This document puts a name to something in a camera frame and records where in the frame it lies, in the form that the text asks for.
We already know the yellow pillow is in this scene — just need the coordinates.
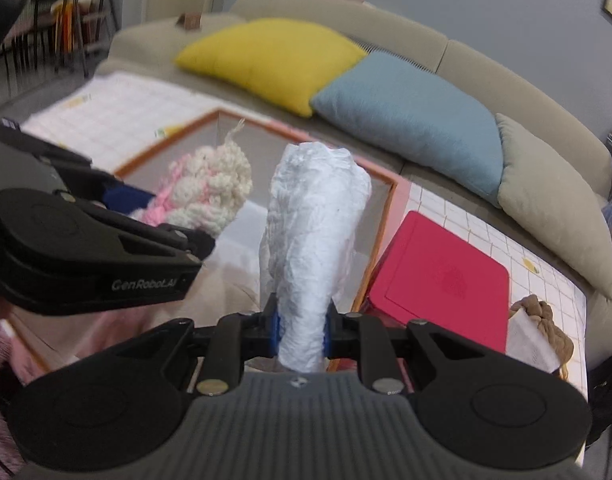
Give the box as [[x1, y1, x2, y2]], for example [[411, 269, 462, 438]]
[[175, 17, 369, 118]]

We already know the pink and white knitted piece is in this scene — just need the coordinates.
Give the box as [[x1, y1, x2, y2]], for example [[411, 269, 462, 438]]
[[136, 119, 254, 238]]

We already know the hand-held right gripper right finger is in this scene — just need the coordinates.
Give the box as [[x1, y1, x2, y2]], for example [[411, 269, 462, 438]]
[[326, 300, 486, 395]]

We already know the orange cardboard box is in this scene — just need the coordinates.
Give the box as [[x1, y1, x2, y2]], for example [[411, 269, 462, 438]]
[[6, 107, 411, 391]]

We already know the checked lemon print tablecloth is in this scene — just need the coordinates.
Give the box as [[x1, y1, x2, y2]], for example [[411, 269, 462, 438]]
[[18, 71, 589, 466]]

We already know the beige sofa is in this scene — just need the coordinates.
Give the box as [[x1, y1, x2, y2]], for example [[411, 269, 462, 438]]
[[93, 0, 612, 376]]

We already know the red lidded clear container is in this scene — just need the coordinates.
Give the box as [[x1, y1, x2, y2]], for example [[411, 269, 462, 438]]
[[366, 210, 510, 356]]

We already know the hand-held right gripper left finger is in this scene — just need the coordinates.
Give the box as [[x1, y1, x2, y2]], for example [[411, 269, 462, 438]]
[[117, 294, 285, 395]]

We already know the white plastic bag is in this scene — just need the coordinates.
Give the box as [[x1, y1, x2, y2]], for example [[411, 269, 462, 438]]
[[258, 141, 373, 373]]

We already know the brown knitted plush piece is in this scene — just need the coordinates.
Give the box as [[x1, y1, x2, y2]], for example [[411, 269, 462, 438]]
[[508, 294, 576, 376]]

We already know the white paper sheet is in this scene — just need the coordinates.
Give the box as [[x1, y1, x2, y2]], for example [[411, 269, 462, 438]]
[[506, 307, 561, 373]]

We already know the beige pillow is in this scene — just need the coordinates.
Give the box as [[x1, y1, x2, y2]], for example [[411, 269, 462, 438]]
[[496, 112, 612, 301]]

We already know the black backpack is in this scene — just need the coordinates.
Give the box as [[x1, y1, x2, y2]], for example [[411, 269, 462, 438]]
[[586, 355, 612, 443]]

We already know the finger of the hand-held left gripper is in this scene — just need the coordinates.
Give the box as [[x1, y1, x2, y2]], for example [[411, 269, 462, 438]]
[[51, 161, 157, 211], [88, 200, 217, 264]]

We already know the metal shelving rack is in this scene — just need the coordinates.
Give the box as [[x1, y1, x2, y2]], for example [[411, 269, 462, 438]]
[[0, 0, 122, 111]]

